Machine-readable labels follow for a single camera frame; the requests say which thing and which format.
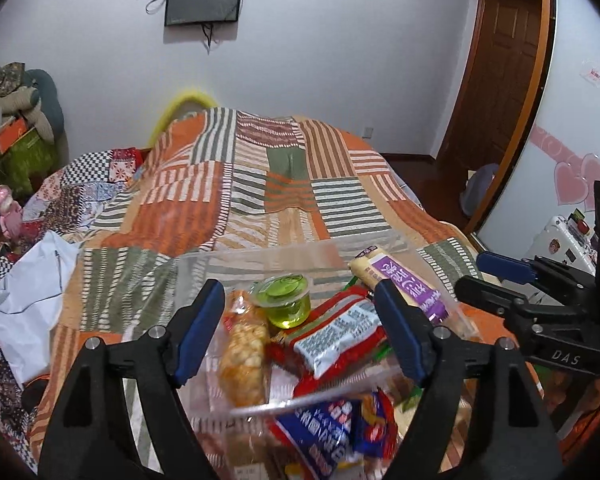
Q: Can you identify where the purple cake roll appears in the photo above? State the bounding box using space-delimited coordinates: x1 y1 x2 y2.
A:
348 245 479 339

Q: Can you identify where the clear popcorn snack bag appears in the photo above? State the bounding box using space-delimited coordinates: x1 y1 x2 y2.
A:
219 289 271 408

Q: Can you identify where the blue white snack packet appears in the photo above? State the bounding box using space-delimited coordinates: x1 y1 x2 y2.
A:
268 389 398 479

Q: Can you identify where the red snack packet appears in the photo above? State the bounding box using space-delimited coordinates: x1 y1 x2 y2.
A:
266 285 387 398

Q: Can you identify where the clear plastic storage box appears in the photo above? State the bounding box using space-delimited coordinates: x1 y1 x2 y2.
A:
172 228 481 424

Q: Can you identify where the white suitcase with stickers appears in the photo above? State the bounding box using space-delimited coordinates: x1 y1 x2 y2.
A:
524 208 597 275

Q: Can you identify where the white wardrobe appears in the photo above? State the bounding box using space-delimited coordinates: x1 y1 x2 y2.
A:
478 0 600 258

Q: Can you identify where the white plastic bag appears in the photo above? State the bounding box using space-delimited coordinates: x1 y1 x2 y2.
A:
0 231 80 385

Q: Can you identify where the brown wooden door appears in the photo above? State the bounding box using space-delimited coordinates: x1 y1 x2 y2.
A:
438 0 552 233

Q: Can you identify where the green jelly cup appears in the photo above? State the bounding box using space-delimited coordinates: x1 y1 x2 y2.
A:
249 274 311 330

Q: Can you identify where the pink plush toy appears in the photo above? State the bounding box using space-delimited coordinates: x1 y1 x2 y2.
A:
0 184 22 240

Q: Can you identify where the patchwork striped bed blanket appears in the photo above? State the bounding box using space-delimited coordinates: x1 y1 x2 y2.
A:
0 107 470 468

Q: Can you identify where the pile of clothes and boxes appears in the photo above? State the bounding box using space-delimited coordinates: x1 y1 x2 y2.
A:
0 62 65 197

